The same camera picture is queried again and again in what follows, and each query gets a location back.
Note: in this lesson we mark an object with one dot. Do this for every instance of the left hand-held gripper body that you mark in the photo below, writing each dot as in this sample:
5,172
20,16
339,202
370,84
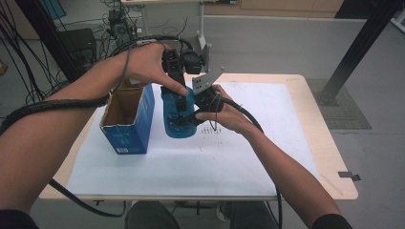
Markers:
173,62

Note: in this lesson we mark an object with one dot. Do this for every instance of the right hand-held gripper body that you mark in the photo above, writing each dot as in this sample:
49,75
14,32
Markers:
207,100

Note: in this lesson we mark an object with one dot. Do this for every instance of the blue detergent bottle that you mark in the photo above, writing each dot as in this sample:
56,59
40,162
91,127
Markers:
168,109

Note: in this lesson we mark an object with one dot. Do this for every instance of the blue cardboard box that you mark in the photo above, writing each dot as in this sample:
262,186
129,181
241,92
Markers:
127,140

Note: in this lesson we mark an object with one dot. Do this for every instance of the person's left hand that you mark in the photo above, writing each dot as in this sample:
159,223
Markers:
146,63

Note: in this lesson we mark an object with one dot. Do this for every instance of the person's right hand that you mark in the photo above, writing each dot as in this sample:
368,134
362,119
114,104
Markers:
230,117

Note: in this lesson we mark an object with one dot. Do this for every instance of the white table mat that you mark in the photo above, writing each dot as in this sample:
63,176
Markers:
207,168

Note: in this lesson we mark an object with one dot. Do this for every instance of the grey computer tower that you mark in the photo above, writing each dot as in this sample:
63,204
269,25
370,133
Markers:
119,28

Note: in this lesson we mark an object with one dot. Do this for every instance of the black equipment case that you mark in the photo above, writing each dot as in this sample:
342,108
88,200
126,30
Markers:
78,44

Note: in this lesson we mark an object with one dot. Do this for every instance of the person's left leg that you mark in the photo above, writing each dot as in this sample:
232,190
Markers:
149,216

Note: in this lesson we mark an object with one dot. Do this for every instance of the person's leg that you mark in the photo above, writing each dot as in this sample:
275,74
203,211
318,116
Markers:
251,216
149,216

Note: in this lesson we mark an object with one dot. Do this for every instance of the person's right leg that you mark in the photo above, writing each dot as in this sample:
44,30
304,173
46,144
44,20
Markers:
251,216

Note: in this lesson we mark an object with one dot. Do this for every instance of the light wooden table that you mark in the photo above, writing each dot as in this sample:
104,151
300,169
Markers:
318,127

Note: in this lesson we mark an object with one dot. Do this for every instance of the teal board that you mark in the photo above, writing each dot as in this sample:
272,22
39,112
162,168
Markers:
52,8

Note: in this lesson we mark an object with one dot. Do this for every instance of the grey table clip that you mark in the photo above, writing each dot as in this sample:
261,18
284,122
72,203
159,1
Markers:
348,176

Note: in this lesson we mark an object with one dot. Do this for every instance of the white desk frame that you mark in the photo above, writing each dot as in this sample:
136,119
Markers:
202,19

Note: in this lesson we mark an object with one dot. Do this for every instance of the black metal frame post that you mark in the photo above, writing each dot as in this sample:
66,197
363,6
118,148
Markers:
359,47
47,35

